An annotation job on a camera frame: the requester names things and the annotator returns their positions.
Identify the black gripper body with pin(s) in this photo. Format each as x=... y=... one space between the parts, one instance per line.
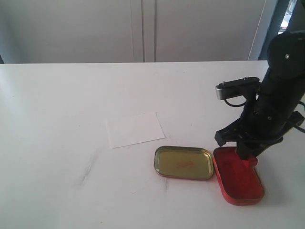
x=263 y=122

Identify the red ink pad tin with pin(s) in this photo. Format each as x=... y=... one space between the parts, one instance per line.
x=240 y=185

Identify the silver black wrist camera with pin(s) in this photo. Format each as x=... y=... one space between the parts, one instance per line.
x=241 y=87

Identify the grey cabinet doors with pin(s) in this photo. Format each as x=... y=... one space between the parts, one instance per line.
x=67 y=31

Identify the gold tin lid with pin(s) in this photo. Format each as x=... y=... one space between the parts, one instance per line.
x=191 y=163

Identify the red plastic stamp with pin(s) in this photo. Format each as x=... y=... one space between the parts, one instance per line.
x=251 y=161

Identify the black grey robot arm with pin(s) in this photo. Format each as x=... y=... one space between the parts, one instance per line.
x=286 y=69

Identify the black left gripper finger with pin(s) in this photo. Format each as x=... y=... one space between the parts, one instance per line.
x=246 y=149

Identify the white paper sheet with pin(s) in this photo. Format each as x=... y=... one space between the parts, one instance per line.
x=133 y=130

